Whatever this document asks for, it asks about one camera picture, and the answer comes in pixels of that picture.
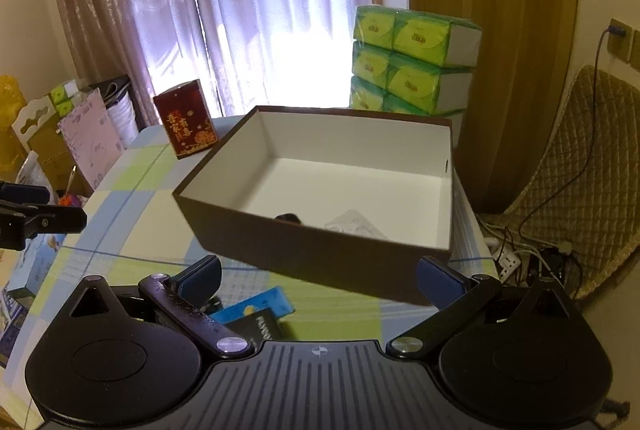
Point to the white power strip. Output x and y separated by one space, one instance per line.
507 262

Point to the red tea box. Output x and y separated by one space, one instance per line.
185 124

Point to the wall socket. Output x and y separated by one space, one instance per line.
622 42

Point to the blue hand cream tube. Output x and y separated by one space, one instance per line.
255 305

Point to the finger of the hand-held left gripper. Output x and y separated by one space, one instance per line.
50 218
25 193

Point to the black shaver box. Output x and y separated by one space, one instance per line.
260 327

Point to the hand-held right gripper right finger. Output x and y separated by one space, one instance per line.
440 282

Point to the stack of green tissue packs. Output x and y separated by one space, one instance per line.
415 79

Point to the brown cardboard box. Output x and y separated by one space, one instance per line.
300 255

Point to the desktop with checked tablecloth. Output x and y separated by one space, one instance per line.
130 210

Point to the small dark object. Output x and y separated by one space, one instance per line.
287 218

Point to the blue printed box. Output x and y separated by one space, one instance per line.
27 267

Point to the small green box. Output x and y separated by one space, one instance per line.
62 95

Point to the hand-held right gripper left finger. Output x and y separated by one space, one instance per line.
202 274

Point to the yellow bag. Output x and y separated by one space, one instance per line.
10 119

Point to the brown cardboard carton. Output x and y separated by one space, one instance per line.
47 159

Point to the pink paper bag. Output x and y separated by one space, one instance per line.
87 139

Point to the stack of white cups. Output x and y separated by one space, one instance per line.
122 122

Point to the clear plastic packet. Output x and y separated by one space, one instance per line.
352 225

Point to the quilted beige chair cushion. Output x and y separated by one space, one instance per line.
590 169

